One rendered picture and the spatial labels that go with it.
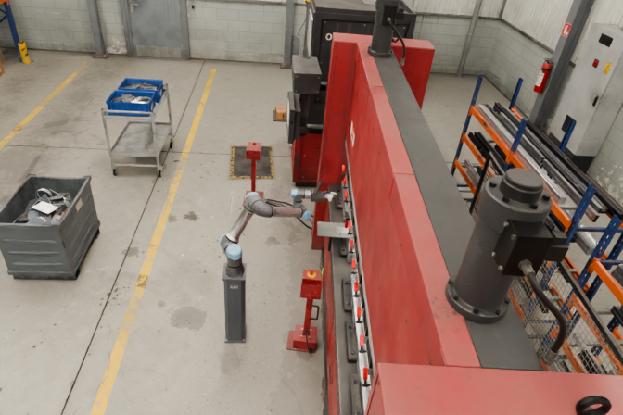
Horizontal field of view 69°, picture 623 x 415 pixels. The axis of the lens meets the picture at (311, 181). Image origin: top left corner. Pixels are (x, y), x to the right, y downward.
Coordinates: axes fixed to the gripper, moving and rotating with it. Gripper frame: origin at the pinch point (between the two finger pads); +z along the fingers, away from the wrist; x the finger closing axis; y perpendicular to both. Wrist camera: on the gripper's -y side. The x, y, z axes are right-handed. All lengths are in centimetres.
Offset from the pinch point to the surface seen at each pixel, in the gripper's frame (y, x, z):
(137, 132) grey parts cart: -132, -237, -250
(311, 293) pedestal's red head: 79, -8, -15
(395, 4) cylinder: -123, 80, 30
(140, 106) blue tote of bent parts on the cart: -134, -157, -223
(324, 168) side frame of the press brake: -43, -66, -5
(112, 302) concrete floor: 93, -91, -192
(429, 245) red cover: 69, 190, 16
